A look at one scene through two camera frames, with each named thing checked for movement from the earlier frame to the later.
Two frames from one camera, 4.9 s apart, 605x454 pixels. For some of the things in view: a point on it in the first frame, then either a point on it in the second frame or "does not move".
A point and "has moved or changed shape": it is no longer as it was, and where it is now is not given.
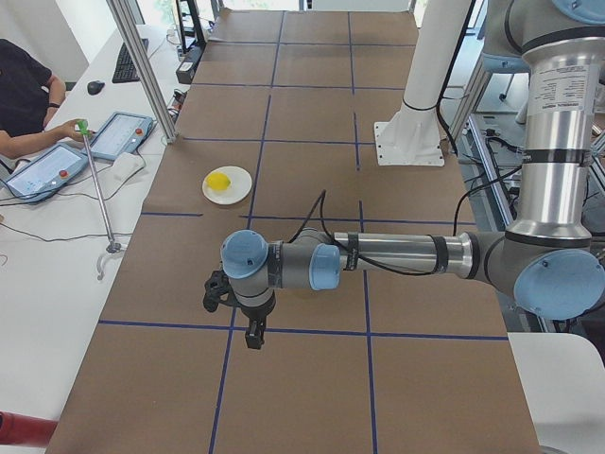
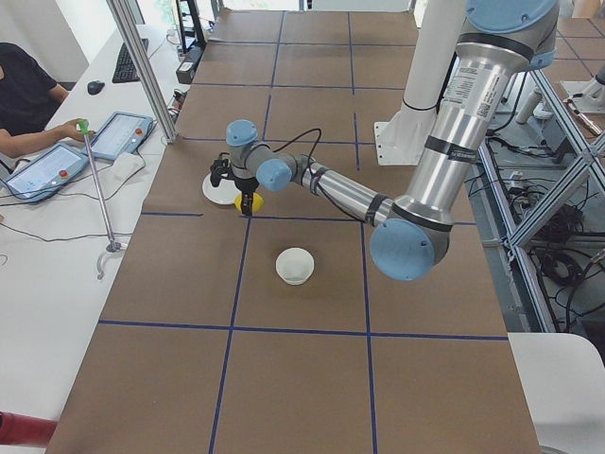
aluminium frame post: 124,19 does not move
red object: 25,429 does not move
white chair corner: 562,378 does not move
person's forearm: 17,146 does not move
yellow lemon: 217,181 has moved or changed shape
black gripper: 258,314 → 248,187
